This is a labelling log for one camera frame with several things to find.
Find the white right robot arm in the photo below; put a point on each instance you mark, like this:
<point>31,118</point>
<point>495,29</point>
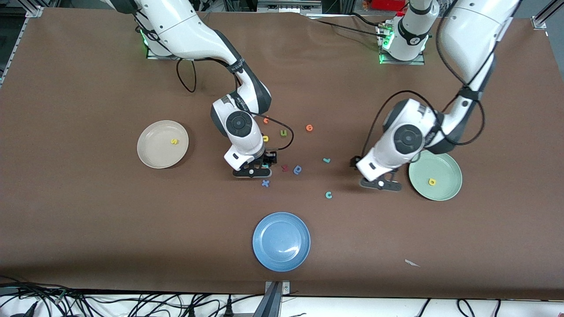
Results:
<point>185,26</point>

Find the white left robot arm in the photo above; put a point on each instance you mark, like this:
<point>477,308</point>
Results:
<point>471,35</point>

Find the blue foam letter x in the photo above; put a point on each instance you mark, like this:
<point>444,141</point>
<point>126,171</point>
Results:
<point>265,183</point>

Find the blue round foam letter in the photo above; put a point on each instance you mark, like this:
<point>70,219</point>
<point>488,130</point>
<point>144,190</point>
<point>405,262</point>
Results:
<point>297,170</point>

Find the light green plate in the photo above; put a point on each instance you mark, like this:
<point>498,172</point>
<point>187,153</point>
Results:
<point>440,169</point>

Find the blue plate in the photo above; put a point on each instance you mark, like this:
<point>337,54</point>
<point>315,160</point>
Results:
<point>281,241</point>

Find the beige brown plate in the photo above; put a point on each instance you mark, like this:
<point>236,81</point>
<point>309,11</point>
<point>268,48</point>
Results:
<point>158,149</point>

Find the white paper scrap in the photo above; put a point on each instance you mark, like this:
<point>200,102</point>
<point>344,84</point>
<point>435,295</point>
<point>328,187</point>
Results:
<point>412,263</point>

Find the black power plug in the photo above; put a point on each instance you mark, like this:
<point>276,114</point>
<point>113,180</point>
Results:
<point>228,309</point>

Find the red box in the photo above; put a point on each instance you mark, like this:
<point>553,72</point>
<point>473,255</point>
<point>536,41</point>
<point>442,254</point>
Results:
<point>387,4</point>

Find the brown table cover sheet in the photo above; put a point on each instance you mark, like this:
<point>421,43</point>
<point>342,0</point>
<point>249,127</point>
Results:
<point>88,220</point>

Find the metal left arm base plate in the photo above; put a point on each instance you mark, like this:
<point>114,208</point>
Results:
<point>418,62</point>

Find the silver clamp bracket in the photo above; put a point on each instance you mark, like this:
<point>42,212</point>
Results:
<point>286,286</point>

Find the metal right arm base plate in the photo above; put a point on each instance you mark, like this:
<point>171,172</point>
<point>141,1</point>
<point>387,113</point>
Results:
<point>154,56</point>

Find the grey mount pole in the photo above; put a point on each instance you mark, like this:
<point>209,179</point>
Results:
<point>269,306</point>

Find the grey metal enclosure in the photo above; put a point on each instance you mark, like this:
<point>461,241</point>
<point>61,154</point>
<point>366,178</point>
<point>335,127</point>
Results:
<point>286,6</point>

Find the aluminium frame profile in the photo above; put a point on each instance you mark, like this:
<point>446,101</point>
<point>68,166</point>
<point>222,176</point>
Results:
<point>544,15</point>
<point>35,11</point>

